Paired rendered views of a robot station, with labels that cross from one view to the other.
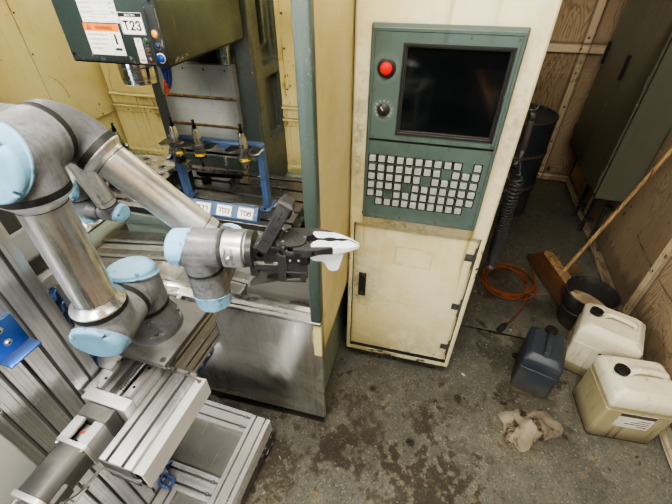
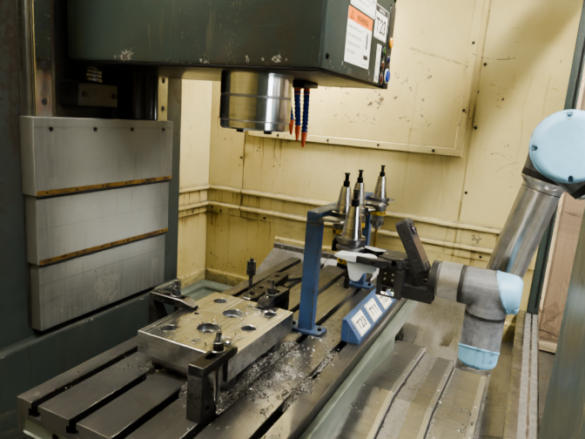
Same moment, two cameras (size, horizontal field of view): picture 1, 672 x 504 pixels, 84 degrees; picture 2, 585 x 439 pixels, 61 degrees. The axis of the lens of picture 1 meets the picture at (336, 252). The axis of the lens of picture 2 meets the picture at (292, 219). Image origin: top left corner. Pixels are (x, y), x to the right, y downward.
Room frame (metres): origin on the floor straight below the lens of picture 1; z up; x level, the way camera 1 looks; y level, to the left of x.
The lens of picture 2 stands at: (1.52, 2.00, 1.47)
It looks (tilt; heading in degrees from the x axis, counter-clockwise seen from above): 12 degrees down; 281
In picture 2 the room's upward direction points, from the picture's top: 4 degrees clockwise
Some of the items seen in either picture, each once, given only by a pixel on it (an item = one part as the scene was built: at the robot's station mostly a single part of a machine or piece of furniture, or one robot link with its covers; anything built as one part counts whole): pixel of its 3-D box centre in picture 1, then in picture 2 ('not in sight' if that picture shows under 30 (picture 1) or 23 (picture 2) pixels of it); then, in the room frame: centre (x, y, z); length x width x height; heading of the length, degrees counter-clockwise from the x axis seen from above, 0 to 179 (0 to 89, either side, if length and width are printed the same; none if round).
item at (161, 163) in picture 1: (156, 170); (220, 330); (1.87, 0.98, 0.97); 0.29 x 0.23 x 0.05; 76
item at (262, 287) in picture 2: (220, 177); (265, 294); (1.85, 0.63, 0.93); 0.26 x 0.05 x 0.06; 81
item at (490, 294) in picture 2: (75, 187); (489, 291); (1.31, 1.03, 1.16); 0.11 x 0.08 x 0.09; 166
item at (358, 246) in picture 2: not in sight; (351, 242); (1.59, 0.96, 1.21); 0.06 x 0.06 x 0.03
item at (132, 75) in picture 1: (137, 67); (255, 102); (1.84, 0.90, 1.48); 0.16 x 0.16 x 0.12
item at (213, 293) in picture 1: (212, 279); not in sight; (0.59, 0.26, 1.34); 0.11 x 0.08 x 0.11; 177
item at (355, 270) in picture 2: not in sight; (354, 266); (1.58, 1.00, 1.16); 0.09 x 0.03 x 0.06; 179
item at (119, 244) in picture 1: (172, 262); (411, 426); (1.40, 0.80, 0.70); 0.90 x 0.30 x 0.16; 76
